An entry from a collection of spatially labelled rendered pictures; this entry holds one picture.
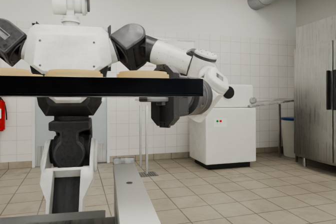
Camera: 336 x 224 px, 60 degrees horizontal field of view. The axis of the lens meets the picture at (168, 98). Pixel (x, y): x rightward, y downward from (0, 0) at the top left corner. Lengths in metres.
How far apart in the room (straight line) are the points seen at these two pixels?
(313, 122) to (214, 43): 2.05
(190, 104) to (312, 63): 3.90
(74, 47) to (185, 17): 4.17
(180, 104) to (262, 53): 5.11
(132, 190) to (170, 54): 0.75
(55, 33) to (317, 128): 3.83
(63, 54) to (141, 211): 0.79
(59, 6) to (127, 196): 0.87
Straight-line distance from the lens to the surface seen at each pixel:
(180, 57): 1.00
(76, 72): 0.26
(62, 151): 1.04
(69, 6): 1.09
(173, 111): 0.56
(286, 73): 5.94
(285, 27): 6.05
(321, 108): 4.32
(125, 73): 0.26
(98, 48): 0.99
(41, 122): 4.65
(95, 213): 0.43
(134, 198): 0.28
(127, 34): 1.05
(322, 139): 4.34
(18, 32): 1.09
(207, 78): 0.72
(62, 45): 1.00
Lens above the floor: 0.99
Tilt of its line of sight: level
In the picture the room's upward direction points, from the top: straight up
